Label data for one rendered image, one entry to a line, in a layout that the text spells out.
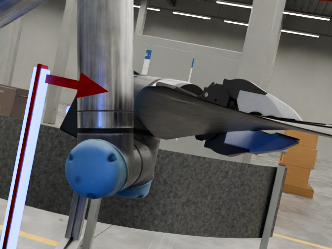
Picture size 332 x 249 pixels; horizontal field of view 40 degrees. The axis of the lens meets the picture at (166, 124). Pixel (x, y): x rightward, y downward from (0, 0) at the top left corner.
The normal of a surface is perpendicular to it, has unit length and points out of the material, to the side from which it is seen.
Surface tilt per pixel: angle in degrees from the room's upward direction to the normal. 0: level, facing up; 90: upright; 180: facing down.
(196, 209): 90
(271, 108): 84
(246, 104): 84
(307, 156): 90
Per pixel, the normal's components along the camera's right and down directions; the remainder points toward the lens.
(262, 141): -0.75, -0.23
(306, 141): -0.19, 0.01
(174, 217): 0.29, 0.11
